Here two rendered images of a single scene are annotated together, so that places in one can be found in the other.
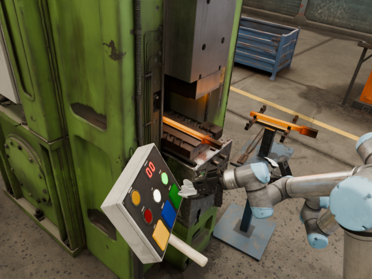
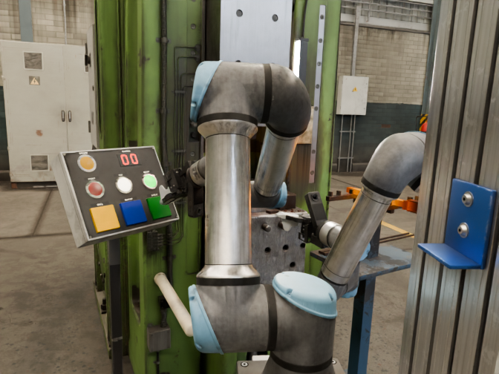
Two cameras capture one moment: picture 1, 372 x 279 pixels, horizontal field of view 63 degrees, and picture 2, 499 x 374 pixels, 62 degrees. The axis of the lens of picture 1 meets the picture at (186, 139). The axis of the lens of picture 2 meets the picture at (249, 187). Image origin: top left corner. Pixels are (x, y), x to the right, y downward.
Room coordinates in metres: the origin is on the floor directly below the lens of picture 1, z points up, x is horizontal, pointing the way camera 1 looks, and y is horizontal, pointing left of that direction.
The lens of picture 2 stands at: (-0.13, -0.91, 1.36)
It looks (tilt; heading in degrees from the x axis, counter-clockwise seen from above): 11 degrees down; 30
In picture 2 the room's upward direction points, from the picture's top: 2 degrees clockwise
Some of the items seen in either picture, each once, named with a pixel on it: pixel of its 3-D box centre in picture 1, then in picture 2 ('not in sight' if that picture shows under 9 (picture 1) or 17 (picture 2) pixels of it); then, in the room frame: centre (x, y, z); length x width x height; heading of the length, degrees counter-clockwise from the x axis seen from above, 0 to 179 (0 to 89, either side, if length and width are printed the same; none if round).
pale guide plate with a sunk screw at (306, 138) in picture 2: (220, 68); (303, 125); (1.66, -0.16, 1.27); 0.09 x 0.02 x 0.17; 145
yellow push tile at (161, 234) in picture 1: (160, 234); (104, 218); (0.70, 0.06, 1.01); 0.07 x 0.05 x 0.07; 170
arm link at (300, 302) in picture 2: not in sight; (299, 313); (0.53, -0.65, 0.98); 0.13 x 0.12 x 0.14; 127
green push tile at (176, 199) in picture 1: (174, 196); (158, 207); (0.90, 0.03, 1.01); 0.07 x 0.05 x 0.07; 170
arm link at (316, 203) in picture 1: (316, 196); (348, 243); (1.00, -0.59, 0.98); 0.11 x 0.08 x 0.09; 55
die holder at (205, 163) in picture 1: (173, 163); (240, 245); (1.50, 0.06, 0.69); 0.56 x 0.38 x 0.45; 55
